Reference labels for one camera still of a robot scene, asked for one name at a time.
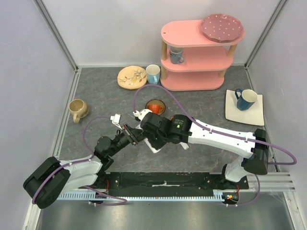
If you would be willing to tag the yellow floral plate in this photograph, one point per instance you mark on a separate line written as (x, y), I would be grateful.
(132, 77)

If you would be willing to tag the orange cup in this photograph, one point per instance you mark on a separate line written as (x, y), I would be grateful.
(155, 108)

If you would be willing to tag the pink dotted plate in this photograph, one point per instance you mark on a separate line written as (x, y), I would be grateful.
(221, 28)

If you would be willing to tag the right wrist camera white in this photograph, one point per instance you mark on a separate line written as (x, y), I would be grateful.
(139, 115)

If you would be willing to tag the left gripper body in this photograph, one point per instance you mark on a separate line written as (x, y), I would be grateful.
(132, 138)

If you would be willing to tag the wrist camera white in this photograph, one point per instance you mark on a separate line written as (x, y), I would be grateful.
(139, 115)
(116, 120)

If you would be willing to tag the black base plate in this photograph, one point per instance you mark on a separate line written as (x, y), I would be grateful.
(165, 183)

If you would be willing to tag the light blue mug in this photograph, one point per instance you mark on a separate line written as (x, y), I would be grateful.
(153, 74)

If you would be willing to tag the pink three-tier shelf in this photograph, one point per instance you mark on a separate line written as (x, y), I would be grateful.
(205, 61)

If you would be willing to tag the white cable duct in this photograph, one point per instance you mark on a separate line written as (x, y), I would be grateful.
(94, 197)

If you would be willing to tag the white remote control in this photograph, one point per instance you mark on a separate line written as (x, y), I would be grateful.
(151, 137)

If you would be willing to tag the beige mug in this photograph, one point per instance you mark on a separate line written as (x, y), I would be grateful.
(78, 109)

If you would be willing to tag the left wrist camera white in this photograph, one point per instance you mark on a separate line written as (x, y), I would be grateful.
(116, 120)

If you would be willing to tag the white battery cover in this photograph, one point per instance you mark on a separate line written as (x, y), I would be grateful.
(185, 146)

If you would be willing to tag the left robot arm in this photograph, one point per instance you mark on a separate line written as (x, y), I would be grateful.
(53, 177)

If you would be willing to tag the white square plate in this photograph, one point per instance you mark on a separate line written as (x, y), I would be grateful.
(252, 116)

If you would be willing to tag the grey mug on shelf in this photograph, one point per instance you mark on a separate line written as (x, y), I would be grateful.
(176, 55)

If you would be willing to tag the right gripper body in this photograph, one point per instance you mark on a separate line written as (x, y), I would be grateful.
(146, 120)

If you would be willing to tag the dark blue mug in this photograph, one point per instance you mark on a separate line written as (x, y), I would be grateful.
(245, 98)

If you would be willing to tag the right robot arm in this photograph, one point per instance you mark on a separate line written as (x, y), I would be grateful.
(252, 156)

